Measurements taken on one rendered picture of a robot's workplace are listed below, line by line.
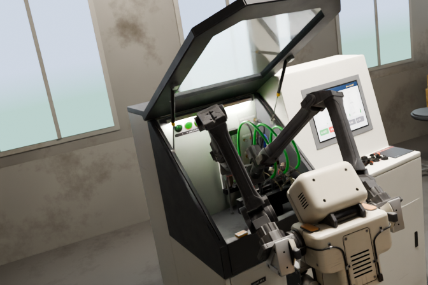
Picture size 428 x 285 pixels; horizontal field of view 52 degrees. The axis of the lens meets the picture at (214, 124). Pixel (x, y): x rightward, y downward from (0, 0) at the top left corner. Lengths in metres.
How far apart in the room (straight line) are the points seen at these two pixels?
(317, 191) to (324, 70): 1.35
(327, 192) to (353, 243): 0.17
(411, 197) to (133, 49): 2.80
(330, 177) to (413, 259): 1.63
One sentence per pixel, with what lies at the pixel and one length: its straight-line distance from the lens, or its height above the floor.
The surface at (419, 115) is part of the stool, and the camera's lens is 4.74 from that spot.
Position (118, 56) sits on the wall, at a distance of 4.32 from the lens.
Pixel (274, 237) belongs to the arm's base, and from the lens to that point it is 1.42.
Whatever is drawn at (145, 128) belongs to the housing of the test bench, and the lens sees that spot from 2.34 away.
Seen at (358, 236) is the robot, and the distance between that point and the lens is 1.46.
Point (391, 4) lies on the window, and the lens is 5.84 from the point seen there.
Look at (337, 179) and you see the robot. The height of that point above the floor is 1.35.
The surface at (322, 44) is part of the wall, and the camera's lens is 5.23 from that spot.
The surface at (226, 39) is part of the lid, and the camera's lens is 1.78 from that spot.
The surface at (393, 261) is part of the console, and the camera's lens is 2.85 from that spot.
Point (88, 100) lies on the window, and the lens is 4.29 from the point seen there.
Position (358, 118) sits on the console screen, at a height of 1.20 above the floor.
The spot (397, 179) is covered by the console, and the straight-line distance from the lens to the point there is 2.69.
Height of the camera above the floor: 1.91
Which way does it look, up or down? 13 degrees down
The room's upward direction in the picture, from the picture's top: 9 degrees counter-clockwise
